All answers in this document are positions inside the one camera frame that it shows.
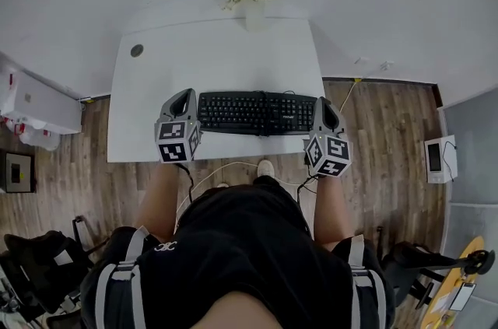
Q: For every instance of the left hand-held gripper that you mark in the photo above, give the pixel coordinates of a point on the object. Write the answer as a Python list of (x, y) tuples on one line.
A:
[(173, 142)]

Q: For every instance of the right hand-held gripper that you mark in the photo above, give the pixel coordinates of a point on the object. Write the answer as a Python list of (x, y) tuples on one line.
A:
[(330, 156)]

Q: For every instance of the black keyboard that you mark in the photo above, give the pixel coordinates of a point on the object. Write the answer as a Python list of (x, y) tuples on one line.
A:
[(249, 113)]

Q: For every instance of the person's right forearm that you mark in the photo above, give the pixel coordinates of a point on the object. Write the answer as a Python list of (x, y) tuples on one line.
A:
[(332, 214)]

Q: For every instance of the person's left forearm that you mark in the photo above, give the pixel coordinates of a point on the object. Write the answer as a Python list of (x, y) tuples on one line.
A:
[(159, 203)]

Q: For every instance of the white desk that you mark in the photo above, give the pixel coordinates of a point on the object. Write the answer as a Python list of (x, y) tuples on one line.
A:
[(218, 63)]

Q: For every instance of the round grey desk grommet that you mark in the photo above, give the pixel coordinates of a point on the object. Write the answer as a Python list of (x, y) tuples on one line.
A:
[(136, 50)]

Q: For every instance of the person's white right shoe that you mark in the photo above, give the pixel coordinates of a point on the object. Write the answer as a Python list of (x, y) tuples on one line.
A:
[(266, 168)]

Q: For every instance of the person's white shoe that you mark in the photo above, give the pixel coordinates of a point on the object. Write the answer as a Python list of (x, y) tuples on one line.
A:
[(223, 186), (266, 168)]

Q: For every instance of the person's white left shoe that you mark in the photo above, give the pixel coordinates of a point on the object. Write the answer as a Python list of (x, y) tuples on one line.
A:
[(223, 186)]

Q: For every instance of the white screen device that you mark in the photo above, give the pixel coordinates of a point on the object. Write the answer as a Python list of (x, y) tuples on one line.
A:
[(437, 160)]

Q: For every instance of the white vase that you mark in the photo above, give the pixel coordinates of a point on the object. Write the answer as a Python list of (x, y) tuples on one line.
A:
[(255, 16)]

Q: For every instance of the white boxes pile left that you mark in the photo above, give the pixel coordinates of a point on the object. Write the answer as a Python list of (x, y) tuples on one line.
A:
[(43, 106)]

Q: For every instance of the clear water jug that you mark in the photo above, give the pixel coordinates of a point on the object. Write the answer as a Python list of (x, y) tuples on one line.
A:
[(7, 86), (35, 135)]

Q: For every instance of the person's black shirt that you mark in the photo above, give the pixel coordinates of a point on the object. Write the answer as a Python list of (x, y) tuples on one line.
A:
[(249, 242)]

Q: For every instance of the black office chair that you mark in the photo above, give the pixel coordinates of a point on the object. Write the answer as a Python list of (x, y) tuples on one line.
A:
[(39, 269), (412, 265)]

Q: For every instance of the black framed box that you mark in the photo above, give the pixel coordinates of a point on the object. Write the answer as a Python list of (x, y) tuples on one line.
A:
[(17, 172)]

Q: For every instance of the yellow round table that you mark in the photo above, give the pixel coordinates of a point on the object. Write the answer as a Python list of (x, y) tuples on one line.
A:
[(439, 304)]

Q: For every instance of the white tablet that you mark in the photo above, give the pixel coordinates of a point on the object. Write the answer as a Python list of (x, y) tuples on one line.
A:
[(462, 296)]

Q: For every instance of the white wall socket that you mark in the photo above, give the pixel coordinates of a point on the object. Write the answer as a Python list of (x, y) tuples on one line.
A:
[(385, 65)]

